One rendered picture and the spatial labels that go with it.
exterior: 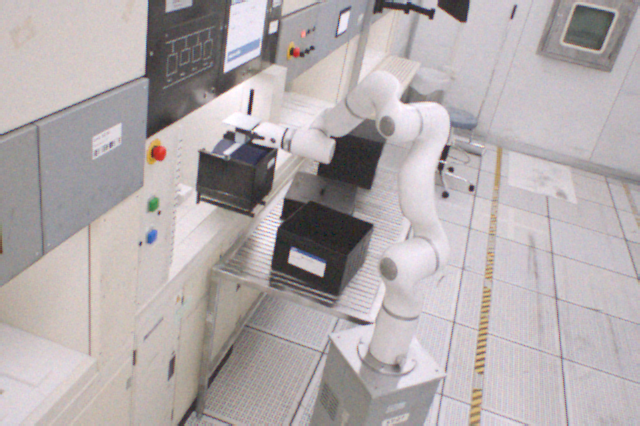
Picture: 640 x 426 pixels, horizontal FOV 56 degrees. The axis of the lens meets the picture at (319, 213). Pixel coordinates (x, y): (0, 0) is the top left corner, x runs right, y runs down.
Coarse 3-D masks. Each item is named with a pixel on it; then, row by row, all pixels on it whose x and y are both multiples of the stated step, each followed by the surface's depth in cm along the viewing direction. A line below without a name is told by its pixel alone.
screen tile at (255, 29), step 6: (264, 0) 191; (252, 6) 183; (258, 6) 187; (264, 6) 192; (252, 12) 184; (258, 12) 189; (252, 24) 187; (258, 24) 192; (252, 30) 188; (258, 30) 193; (252, 36) 190
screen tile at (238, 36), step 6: (246, 6) 178; (234, 12) 171; (240, 12) 175; (234, 18) 172; (240, 18) 176; (246, 18) 181; (246, 24) 182; (240, 30) 179; (234, 36) 176; (240, 36) 181; (234, 42) 178
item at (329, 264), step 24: (312, 216) 236; (336, 216) 232; (288, 240) 211; (312, 240) 240; (336, 240) 236; (360, 240) 214; (288, 264) 215; (312, 264) 211; (336, 264) 207; (360, 264) 228; (336, 288) 210
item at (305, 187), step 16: (304, 176) 268; (320, 176) 270; (288, 192) 252; (304, 192) 254; (320, 192) 256; (336, 192) 260; (352, 192) 263; (288, 208) 249; (336, 208) 247; (352, 208) 250
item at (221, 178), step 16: (240, 144) 203; (256, 144) 216; (208, 160) 200; (224, 160) 197; (272, 160) 211; (208, 176) 202; (224, 176) 201; (240, 176) 199; (256, 176) 199; (272, 176) 217; (208, 192) 205; (224, 192) 203; (240, 192) 201; (256, 192) 204; (224, 208) 212
